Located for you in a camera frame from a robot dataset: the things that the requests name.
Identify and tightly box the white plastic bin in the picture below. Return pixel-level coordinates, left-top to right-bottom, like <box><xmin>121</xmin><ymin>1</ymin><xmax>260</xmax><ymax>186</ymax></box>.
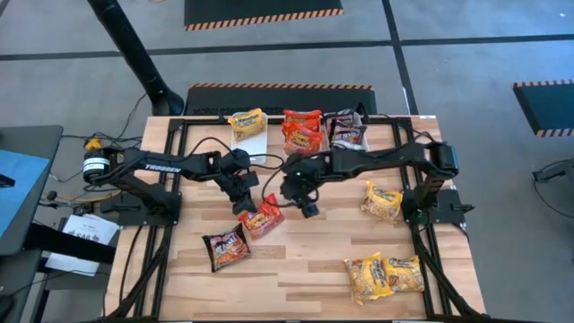
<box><xmin>230</xmin><ymin>110</ymin><xmax>269</xmax><ymax>165</ymax></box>
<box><xmin>323</xmin><ymin>110</ymin><xmax>372</xmax><ymax>153</ymax></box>

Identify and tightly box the white paper sheet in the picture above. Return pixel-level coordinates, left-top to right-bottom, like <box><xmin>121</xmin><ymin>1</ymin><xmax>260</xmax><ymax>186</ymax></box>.
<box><xmin>44</xmin><ymin>214</ymin><xmax>121</xmax><ymax>275</ymax></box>

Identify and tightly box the long black hazard-striped floor mat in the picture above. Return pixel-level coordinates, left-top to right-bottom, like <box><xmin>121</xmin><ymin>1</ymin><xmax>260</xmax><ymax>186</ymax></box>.
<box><xmin>184</xmin><ymin>83</ymin><xmax>378</xmax><ymax>117</ymax></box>

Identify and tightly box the yellow Maruchan noodle pack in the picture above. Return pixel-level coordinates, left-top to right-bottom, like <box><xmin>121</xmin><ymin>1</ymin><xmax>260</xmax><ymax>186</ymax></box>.
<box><xmin>343</xmin><ymin>251</ymin><xmax>395</xmax><ymax>306</ymax></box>
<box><xmin>361</xmin><ymin>180</ymin><xmax>404</xmax><ymax>224</ymax></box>
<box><xmin>227</xmin><ymin>107</ymin><xmax>266</xmax><ymax>143</ymax></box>
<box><xmin>381</xmin><ymin>254</ymin><xmax>425</xmax><ymax>295</ymax></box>

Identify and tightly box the blue desk mat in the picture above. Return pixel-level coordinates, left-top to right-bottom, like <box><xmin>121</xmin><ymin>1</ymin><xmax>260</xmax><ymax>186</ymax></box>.
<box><xmin>0</xmin><ymin>149</ymin><xmax>51</xmax><ymax>239</ymax></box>

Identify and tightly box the black stand foot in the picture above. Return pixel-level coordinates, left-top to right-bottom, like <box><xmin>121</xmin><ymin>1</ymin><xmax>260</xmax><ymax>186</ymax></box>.
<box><xmin>532</xmin><ymin>157</ymin><xmax>574</xmax><ymax>184</ymax></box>

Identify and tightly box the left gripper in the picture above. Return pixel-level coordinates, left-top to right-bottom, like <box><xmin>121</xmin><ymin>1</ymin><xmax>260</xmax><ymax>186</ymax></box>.
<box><xmin>222</xmin><ymin>172</ymin><xmax>261</xmax><ymax>216</ymax></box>

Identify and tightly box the black aluminium table frame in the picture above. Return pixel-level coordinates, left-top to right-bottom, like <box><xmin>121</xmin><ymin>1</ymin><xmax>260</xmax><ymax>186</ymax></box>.
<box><xmin>105</xmin><ymin>115</ymin><xmax>488</xmax><ymax>323</ymax></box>

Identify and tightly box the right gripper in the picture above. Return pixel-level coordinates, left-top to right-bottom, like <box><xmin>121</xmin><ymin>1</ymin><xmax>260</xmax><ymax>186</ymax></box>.
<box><xmin>280</xmin><ymin>174</ymin><xmax>320</xmax><ymax>220</ymax></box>

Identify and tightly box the black Fire Noodle pack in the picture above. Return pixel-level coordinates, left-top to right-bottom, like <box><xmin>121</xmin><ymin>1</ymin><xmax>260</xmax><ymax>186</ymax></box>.
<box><xmin>325</xmin><ymin>109</ymin><xmax>362</xmax><ymax>131</ymax></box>
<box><xmin>201</xmin><ymin>223</ymin><xmax>252</xmax><ymax>274</ymax></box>
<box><xmin>330</xmin><ymin>124</ymin><xmax>369</xmax><ymax>150</ymax></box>

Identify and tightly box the dark grey desk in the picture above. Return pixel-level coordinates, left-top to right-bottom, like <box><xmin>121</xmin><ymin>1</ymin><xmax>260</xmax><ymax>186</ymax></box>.
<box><xmin>0</xmin><ymin>125</ymin><xmax>65</xmax><ymax>257</ymax></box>

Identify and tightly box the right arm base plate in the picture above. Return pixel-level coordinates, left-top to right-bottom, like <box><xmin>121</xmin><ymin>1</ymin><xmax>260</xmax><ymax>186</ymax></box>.
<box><xmin>400</xmin><ymin>188</ymin><xmax>475</xmax><ymax>225</ymax></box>

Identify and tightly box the black desk bar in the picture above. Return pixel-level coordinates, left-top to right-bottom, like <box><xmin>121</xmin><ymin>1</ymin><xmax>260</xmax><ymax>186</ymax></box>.
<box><xmin>22</xmin><ymin>223</ymin><xmax>117</xmax><ymax>266</ymax></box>

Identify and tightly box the red Saucy Noods noodle pack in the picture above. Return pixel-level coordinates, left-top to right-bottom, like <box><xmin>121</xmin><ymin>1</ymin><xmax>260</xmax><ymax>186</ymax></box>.
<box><xmin>283</xmin><ymin>109</ymin><xmax>324</xmax><ymax>132</ymax></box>
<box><xmin>237</xmin><ymin>193</ymin><xmax>286</xmax><ymax>241</ymax></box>
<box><xmin>281</xmin><ymin>121</ymin><xmax>325</xmax><ymax>156</ymax></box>

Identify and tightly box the black pole stand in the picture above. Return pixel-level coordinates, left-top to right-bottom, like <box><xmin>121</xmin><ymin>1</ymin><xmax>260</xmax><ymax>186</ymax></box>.
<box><xmin>87</xmin><ymin>0</ymin><xmax>185</xmax><ymax>117</ymax></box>

